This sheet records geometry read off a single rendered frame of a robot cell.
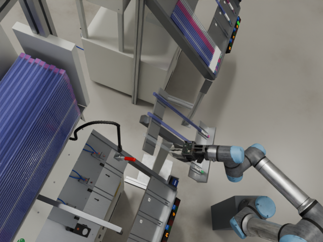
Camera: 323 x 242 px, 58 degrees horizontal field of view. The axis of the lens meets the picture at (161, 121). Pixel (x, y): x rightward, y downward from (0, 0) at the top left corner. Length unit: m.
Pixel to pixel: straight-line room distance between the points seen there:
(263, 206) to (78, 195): 0.99
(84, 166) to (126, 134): 1.32
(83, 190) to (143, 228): 0.45
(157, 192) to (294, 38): 2.46
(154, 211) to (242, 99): 1.61
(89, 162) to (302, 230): 0.88
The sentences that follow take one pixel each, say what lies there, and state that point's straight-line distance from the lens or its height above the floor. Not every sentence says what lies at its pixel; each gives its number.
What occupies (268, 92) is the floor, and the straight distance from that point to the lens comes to 2.97.
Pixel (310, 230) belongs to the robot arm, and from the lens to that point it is 1.35.
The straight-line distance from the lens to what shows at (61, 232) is 1.25.
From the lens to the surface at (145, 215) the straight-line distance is 1.51.
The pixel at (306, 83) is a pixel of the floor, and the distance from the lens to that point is 3.22.
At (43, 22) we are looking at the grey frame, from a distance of 0.76.
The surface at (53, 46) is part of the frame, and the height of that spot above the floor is 1.70.
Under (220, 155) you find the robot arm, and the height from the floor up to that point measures 1.11.
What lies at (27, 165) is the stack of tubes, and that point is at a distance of 0.82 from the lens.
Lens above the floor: 2.31
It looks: 66 degrees down
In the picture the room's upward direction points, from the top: 16 degrees clockwise
